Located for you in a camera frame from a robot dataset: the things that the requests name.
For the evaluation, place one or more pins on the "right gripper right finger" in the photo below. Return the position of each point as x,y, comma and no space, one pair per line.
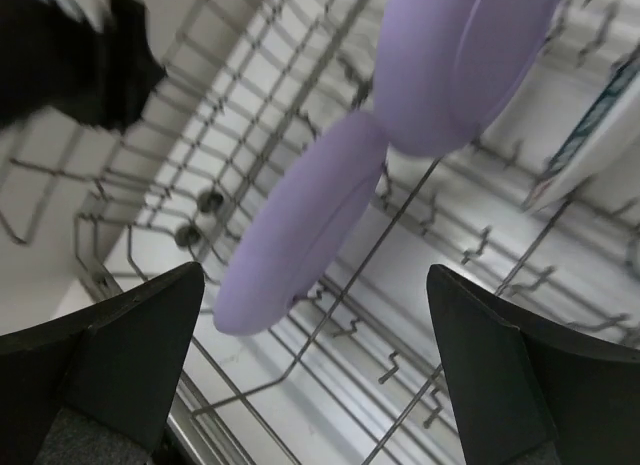
525,388

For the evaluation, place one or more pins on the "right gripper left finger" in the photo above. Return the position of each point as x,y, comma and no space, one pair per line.
37,425

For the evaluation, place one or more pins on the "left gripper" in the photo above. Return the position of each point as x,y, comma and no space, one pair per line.
88,59

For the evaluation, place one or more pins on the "small purple plate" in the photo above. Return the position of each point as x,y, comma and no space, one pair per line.
302,226

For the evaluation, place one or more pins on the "white plate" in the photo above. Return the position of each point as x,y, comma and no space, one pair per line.
606,130

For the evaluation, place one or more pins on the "large purple plate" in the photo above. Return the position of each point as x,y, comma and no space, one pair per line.
446,69

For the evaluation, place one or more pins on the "grey wire dish rack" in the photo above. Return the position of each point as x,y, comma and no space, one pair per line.
352,374

